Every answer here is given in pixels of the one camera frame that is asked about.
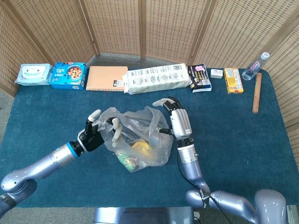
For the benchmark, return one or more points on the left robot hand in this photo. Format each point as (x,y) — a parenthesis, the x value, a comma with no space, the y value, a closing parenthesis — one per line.
(91,141)

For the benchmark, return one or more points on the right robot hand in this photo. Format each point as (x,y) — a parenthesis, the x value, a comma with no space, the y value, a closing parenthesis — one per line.
(180,121)

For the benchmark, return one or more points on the clear plastic bag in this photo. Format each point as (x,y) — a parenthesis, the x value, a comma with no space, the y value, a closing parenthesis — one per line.
(137,119)

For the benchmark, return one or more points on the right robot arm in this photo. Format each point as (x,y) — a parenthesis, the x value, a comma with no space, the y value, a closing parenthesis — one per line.
(189,161)

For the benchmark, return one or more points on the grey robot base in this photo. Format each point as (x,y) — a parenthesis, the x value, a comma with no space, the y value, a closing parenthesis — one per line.
(140,215)

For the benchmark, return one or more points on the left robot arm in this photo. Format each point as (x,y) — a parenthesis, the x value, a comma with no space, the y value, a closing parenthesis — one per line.
(46,163)

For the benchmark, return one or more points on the green snack packet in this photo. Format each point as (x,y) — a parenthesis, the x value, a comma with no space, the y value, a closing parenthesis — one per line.
(129,165)

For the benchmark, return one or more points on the dark purple pad package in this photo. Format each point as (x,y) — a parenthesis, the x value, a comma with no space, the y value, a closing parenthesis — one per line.
(199,78)

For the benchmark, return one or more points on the long white printed package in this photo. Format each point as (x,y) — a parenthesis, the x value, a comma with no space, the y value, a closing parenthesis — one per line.
(158,78)

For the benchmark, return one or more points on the blue carpet table cover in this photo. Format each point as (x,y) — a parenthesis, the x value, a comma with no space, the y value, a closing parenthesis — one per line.
(58,105)

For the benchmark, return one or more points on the small white box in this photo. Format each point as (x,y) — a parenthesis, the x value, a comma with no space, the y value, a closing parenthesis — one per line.
(216,73)

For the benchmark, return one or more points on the orange spiral notebook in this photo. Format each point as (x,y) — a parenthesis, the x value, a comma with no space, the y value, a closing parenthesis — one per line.
(105,77)

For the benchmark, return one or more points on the yellow cardboard box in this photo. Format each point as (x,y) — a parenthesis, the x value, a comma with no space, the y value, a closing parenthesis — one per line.
(233,80)

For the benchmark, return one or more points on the blue cookie box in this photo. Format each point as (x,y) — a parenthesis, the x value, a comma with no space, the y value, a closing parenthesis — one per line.
(69,75)

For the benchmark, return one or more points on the wooden rolling stick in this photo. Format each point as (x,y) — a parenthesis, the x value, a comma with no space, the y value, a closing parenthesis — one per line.
(257,93)

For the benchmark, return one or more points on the light blue wet wipes pack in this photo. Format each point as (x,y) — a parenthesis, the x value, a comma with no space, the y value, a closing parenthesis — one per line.
(32,74)

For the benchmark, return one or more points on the clear water bottle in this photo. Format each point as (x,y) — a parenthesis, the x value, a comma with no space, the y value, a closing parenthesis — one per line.
(253,67)

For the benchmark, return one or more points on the wicker folding screen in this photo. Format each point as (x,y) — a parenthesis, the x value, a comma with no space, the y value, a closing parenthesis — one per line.
(116,23)

